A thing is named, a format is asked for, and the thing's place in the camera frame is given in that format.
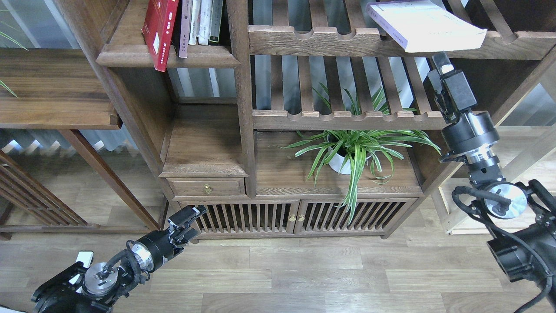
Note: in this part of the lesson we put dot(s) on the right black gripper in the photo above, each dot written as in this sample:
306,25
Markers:
469,136

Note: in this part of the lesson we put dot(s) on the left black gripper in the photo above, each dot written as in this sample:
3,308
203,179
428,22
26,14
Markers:
158,247

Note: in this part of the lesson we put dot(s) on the white book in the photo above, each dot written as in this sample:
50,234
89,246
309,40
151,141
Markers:
422,26
194,21
203,37

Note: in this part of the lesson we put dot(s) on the red book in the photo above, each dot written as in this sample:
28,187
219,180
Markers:
157,30

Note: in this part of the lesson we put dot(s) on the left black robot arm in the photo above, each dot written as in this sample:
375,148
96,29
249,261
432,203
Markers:
95,289

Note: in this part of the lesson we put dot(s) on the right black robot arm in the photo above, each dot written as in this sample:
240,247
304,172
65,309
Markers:
520,217

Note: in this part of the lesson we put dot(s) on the light wooden shelf unit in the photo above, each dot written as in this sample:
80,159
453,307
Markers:
489,193

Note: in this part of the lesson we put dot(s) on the white bar on floor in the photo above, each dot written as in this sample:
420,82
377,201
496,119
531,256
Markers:
86,257

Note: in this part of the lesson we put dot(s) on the dark wooden bookshelf unit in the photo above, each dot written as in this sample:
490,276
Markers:
308,66

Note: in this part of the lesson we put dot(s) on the green spider plant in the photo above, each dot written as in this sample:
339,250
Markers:
359,148

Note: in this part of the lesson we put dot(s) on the white plant pot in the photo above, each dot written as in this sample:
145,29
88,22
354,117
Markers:
340,163

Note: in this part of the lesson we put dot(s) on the dark slatted wooden rack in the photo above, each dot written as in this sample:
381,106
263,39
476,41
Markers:
26,193

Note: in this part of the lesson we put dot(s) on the dark green upright book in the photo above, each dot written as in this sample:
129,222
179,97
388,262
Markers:
216,21

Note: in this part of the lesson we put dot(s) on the green leaves at left edge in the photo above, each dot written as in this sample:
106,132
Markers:
7,50

